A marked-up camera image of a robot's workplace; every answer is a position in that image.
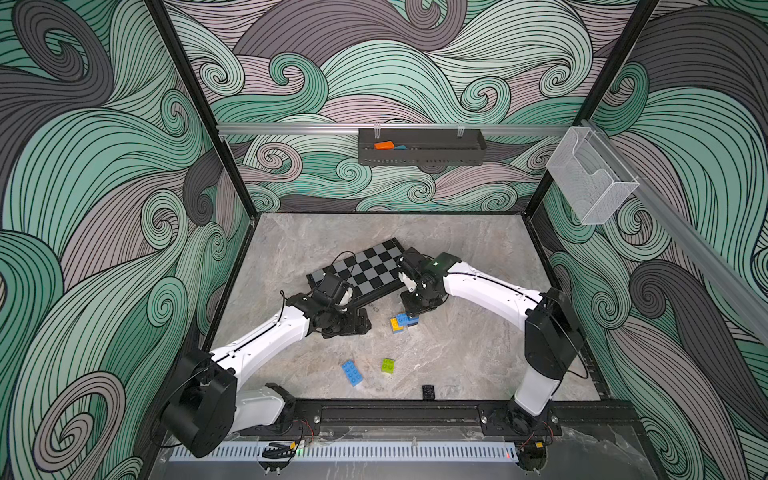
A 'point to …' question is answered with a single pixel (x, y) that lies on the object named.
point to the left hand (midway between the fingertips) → (360, 325)
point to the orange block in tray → (386, 145)
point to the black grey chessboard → (368, 274)
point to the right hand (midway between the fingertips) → (416, 309)
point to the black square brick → (428, 392)
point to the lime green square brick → (388, 366)
